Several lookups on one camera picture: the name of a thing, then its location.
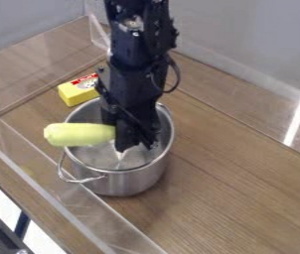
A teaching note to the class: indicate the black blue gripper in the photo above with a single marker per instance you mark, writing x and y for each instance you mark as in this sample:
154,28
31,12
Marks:
131,83

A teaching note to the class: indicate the silver metal pot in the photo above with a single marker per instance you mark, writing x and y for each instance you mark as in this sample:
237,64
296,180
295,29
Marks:
119,174

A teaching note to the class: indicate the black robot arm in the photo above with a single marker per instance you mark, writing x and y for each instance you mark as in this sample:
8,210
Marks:
137,13

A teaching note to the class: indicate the yellow butter block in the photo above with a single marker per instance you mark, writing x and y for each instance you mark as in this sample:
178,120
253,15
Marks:
79,90

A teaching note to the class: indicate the clear acrylic front barrier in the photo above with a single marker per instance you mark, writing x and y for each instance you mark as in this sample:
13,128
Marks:
86,225

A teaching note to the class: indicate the clear acrylic corner bracket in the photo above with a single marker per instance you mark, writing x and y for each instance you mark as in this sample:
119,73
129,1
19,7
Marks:
98,36

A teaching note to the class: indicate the dark metal table frame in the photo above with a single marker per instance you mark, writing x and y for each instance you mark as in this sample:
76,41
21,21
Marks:
1,231

